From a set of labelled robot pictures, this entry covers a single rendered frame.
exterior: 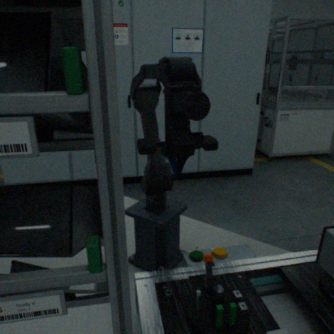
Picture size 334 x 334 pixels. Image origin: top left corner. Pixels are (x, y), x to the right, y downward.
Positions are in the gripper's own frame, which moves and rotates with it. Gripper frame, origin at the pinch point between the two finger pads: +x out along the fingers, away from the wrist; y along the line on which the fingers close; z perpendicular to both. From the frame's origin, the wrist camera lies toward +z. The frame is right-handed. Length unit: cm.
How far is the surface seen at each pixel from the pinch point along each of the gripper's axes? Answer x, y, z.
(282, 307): 34.6, 24.0, 14.6
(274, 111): 32, 222, -330
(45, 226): -6.3, -21.9, 36.8
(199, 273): 29.6, 5.5, 3.6
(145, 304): 30.0, -10.1, 11.7
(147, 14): -83, 28, -271
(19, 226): -6.3, -24.7, 36.3
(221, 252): 28.2, 13.7, -2.4
